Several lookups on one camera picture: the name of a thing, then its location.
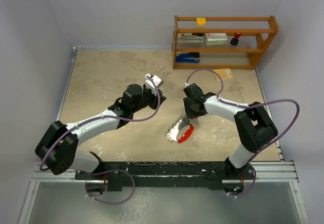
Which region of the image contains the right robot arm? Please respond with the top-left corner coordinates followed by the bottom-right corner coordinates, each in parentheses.
top-left (183, 83), bottom-right (278, 179)

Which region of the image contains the yellow block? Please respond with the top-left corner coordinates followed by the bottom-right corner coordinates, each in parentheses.
top-left (196, 17), bottom-right (207, 27)

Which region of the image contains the white staples box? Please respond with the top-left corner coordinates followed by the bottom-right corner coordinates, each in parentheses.
top-left (205, 33), bottom-right (228, 46)

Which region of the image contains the silver red key holder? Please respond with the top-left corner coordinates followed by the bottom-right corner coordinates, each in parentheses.
top-left (166, 117), bottom-right (194, 143)

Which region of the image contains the red black stamp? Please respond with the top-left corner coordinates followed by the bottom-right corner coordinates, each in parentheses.
top-left (230, 33), bottom-right (241, 46)

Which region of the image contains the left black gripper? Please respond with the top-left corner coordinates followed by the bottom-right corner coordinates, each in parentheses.
top-left (131, 84), bottom-right (165, 114)

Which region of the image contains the blue black stapler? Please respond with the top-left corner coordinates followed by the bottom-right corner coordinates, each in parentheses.
top-left (175, 52), bottom-right (200, 63)

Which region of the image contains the wooden shelf rack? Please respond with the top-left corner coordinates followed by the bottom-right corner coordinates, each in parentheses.
top-left (172, 16), bottom-right (279, 69)

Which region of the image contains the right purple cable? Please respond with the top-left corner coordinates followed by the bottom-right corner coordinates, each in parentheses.
top-left (186, 68), bottom-right (301, 199)

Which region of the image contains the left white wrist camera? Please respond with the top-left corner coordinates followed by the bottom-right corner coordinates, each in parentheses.
top-left (145, 73), bottom-right (164, 90)

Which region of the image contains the black base frame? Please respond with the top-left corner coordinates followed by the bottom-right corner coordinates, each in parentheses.
top-left (75, 161), bottom-right (255, 192)

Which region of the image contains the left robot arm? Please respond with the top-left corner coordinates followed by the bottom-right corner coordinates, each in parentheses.
top-left (35, 81), bottom-right (166, 179)

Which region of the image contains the aluminium rail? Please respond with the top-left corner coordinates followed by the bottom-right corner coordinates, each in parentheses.
top-left (31, 162), bottom-right (299, 183)

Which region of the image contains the grey stapler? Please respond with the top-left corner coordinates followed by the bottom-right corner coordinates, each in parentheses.
top-left (177, 33), bottom-right (205, 43)

